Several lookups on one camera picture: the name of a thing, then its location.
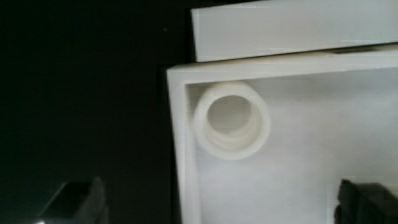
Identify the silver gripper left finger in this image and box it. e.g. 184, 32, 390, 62
33, 177, 111, 224

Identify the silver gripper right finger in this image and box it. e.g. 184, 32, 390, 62
335, 179, 398, 224

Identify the white square table top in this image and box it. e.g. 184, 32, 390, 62
168, 46, 398, 224

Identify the white front fence bar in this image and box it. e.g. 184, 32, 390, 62
193, 0, 398, 62

